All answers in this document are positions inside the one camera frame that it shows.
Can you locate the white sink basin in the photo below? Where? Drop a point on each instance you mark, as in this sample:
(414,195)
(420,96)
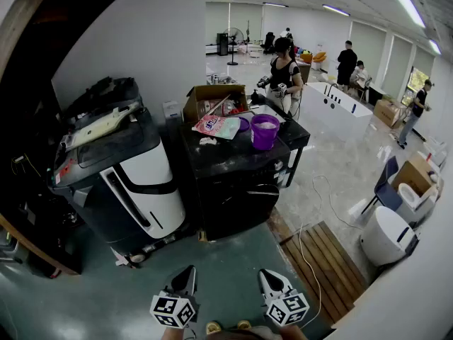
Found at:
(269,109)

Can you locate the white bathtub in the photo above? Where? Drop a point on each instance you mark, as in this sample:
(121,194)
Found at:
(336,115)

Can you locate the black sink counter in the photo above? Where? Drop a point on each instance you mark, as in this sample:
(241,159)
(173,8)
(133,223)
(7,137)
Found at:
(293,133)

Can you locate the white crumpled tissue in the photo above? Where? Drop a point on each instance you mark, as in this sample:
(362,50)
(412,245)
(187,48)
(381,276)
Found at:
(209,141)

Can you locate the person's shoe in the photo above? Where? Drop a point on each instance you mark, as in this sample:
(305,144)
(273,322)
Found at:
(244,324)
(213,328)

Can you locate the small white appliance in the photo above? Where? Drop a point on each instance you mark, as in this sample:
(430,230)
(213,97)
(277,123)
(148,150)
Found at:
(172,110)

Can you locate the black bathtub faucet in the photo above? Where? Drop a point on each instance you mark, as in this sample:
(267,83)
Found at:
(332,89)

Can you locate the dark grey appliance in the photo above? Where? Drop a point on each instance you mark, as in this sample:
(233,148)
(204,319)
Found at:
(106,90)

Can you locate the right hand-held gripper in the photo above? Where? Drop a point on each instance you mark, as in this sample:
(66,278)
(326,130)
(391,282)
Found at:
(286,308)

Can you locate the black front-load washing machine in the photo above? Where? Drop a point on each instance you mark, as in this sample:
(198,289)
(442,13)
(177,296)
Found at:
(230,161)

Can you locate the blue chair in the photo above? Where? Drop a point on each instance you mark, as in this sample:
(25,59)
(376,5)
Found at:
(385,191)

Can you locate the white black top-load washing machine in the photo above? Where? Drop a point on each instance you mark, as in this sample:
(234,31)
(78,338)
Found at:
(148,190)

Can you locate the purple bucket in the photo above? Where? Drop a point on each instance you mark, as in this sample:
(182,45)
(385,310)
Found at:
(264,136)

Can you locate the cluttered grey table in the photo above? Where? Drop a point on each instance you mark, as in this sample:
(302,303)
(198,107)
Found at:
(221,80)

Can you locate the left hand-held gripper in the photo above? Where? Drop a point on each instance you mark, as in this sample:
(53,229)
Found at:
(170,308)

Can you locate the long metal rod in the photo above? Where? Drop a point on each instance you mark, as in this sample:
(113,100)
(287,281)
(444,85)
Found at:
(218,105)

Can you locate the red plastic parts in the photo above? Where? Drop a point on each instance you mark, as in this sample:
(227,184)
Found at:
(237,111)

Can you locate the pink teal detergent bag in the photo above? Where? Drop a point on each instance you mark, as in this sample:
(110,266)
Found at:
(216,127)

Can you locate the black office chair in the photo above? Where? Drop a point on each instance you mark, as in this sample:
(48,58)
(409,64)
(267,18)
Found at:
(269,42)

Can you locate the person's brown shirt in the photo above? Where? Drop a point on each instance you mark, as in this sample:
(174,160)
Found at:
(244,335)

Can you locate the orange seat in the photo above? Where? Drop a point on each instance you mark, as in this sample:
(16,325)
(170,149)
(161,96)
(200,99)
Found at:
(316,57)

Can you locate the black cabinet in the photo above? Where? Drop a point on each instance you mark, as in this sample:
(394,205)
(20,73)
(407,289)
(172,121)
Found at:
(222,44)

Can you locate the sealed brown cardboard box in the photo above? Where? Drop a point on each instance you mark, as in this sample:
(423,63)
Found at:
(387,113)

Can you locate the white paper scraps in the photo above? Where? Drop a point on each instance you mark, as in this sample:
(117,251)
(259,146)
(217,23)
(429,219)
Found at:
(124,259)

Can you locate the wooden slat platform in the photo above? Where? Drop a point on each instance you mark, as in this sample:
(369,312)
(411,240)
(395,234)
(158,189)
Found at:
(332,271)

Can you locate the cluttered open cardboard box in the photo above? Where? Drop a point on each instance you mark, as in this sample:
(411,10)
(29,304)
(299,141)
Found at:
(216,92)

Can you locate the person's left shoe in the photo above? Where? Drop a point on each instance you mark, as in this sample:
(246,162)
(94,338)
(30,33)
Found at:
(213,328)

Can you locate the person's right shoe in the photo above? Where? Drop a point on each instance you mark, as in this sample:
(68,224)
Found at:
(244,324)

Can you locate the clear plastic bottle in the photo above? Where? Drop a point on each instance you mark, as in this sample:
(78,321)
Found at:
(209,108)

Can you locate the black pump bottle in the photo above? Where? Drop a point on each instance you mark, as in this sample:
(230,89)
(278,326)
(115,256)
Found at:
(255,97)

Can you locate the black standing fan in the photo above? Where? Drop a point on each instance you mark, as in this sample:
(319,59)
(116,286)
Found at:
(233,37)

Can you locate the large open cardboard box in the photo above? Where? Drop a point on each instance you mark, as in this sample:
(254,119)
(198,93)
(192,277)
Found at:
(414,175)

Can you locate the window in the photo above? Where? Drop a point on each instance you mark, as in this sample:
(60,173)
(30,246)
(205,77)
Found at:
(415,83)

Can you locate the person's right forearm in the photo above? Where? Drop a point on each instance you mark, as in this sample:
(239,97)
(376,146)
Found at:
(293,333)

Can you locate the purple lid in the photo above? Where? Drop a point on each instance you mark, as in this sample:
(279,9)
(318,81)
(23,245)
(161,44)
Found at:
(244,124)

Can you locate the wooden shelter frame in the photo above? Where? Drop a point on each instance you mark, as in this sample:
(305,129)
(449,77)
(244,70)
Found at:
(21,16)

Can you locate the cream plastic panel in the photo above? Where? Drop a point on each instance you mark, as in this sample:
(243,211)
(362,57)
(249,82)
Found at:
(102,126)

